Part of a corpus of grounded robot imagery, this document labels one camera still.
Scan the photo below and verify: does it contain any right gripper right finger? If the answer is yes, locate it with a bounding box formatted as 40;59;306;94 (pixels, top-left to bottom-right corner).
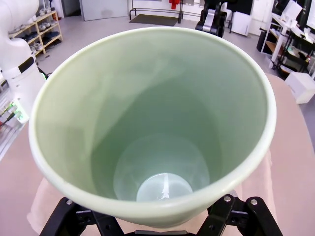
196;194;284;236

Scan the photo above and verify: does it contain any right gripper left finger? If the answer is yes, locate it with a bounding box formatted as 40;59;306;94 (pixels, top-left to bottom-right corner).
46;196;124;236

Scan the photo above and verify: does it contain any pale green tall cup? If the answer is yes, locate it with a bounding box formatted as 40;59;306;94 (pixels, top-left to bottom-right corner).
28;26;278;229

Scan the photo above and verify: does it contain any pink cloth mat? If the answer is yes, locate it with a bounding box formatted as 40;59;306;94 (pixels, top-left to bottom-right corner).
26;147;274;236

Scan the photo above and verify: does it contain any black floor mat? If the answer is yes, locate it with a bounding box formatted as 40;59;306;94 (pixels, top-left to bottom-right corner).
128;14;179;27

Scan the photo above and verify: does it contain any white box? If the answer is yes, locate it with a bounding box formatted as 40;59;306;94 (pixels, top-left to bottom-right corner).
284;72;315;105

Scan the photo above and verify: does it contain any black cart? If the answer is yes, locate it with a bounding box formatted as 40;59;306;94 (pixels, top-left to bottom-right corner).
275;30;315;80

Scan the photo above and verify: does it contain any black speaker box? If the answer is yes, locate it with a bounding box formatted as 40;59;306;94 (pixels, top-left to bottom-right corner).
255;27;271;53

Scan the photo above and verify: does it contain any white shelf table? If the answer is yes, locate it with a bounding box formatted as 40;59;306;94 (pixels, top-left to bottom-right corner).
260;11;297;71

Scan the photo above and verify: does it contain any wooden shoe rack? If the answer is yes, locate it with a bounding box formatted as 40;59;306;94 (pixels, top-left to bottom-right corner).
8;10;63;57

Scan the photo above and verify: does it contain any white cabinet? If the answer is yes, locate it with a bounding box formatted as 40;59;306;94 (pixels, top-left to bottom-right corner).
230;10;252;37

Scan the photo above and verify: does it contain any black and silver machine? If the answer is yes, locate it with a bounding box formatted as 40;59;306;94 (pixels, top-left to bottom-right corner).
195;0;227;38

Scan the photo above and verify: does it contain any grey door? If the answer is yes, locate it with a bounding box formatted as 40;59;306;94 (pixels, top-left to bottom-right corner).
79;0;129;22

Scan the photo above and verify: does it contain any black monitor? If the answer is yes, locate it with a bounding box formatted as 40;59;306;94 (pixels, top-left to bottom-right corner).
305;0;315;30

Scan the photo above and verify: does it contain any black metal rail frame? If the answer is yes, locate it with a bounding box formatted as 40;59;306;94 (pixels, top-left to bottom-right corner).
128;7;202;25

